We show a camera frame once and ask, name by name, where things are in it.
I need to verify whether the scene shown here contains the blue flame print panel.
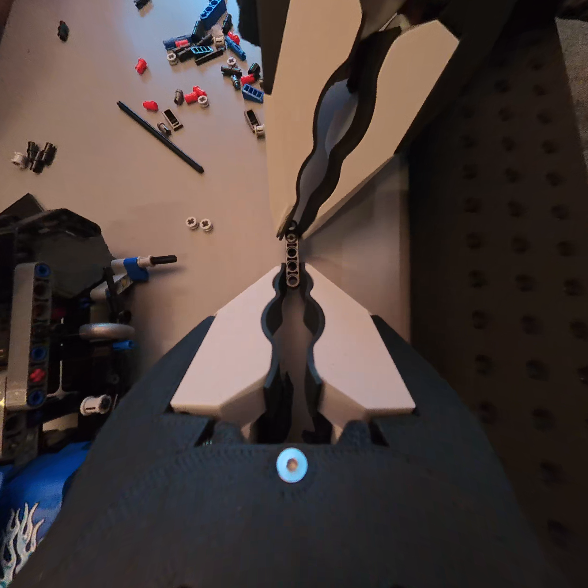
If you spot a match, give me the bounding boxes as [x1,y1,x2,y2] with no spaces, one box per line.
[0,441,95,588]

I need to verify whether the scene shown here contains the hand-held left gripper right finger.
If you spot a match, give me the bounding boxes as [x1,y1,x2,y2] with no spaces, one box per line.
[300,265,417,443]

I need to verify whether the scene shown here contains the grey desk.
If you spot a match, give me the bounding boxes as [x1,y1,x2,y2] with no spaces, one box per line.
[0,0,412,414]

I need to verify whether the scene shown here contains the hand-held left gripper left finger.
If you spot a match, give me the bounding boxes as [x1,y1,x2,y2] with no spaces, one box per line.
[169,263,295,444]

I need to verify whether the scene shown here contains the blue angled holed beam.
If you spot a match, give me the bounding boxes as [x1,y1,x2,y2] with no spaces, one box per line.
[198,0,228,24]

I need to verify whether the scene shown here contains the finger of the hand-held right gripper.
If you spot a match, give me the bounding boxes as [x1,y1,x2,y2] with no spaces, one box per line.
[257,0,364,239]
[294,18,461,240]

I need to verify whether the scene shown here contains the long black axle rod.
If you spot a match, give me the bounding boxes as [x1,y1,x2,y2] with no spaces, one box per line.
[117,100,205,174]

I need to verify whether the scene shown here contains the black toy truck model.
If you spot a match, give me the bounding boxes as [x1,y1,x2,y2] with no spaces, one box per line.
[0,208,178,465]

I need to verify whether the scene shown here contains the black dimpled mat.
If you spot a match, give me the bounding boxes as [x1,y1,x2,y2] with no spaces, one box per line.
[404,14,588,588]

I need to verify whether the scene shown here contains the dark grey holed beam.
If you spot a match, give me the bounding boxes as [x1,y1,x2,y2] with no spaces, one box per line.
[283,220,302,288]

